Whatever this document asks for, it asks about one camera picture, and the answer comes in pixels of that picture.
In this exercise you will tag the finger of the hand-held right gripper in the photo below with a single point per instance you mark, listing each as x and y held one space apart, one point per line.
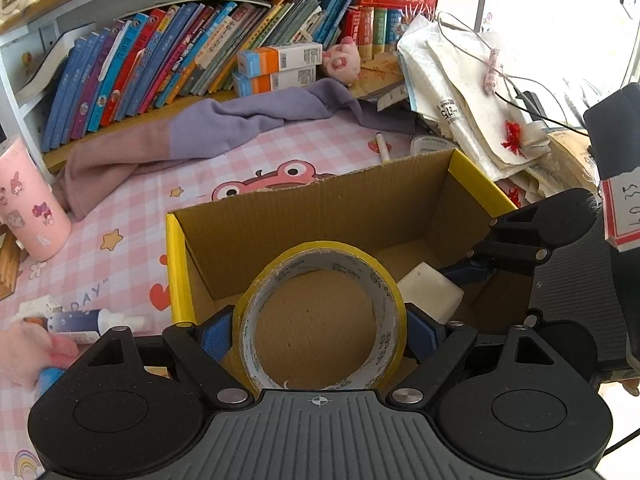
533 318
472 272

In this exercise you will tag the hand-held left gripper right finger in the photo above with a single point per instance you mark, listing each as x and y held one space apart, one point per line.
422 332

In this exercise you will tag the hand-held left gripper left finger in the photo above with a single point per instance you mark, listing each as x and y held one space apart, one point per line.
217 336

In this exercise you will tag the yellow tape roll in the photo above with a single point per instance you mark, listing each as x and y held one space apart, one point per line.
247 330

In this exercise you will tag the white plastic block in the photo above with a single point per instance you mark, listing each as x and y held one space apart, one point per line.
427 292

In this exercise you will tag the blue spray bottle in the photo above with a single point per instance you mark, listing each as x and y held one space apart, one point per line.
80 322

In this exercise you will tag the yellow cardboard box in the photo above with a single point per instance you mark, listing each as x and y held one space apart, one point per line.
310 210

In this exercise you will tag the pink fluffy glove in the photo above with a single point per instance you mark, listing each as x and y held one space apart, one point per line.
25 355

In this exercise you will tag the brown paper stack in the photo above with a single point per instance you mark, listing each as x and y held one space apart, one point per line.
570 160

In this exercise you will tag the white round jar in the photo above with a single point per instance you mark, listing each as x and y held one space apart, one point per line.
430 144

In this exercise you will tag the red tassel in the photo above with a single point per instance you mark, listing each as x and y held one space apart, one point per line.
512 135

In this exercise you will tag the white marker pen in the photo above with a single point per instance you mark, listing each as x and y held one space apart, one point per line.
384 149

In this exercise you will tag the pink checkered tablecloth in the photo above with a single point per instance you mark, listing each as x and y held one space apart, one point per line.
125 200

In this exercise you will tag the white power adapter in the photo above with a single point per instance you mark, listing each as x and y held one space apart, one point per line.
40 305

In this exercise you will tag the pink white beaded charm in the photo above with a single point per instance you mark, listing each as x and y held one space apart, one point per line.
491 75

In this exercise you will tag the pile of white papers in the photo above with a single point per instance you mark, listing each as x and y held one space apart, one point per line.
450 75

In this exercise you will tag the purple pink cloth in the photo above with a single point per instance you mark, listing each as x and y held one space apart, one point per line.
225 125

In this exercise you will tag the pink cartoon cylinder cup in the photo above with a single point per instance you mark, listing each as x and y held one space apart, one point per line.
30 200

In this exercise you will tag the pink plush pig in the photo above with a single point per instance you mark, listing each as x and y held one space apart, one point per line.
340 60

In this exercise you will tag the orange blue carton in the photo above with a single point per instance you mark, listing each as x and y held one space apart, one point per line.
280 57
270 82

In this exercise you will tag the row of colourful books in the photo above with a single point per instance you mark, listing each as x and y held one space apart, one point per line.
150 60

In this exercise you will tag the white bookshelf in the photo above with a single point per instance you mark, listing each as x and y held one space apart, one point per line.
12 75

